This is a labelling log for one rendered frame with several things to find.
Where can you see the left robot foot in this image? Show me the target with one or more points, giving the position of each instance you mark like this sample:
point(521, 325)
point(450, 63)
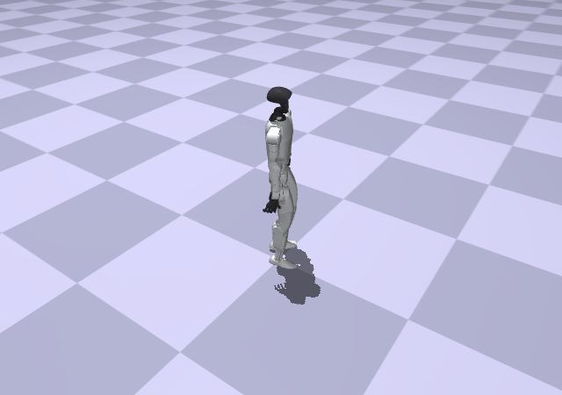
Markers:
point(289, 244)

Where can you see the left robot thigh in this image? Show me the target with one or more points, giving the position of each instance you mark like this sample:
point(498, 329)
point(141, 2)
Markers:
point(291, 183)

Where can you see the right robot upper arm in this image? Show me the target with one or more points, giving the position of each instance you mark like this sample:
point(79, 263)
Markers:
point(273, 139)

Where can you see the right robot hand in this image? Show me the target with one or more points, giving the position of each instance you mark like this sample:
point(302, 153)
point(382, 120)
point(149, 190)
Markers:
point(272, 205)

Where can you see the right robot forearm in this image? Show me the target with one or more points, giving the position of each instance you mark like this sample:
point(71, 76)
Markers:
point(274, 177)

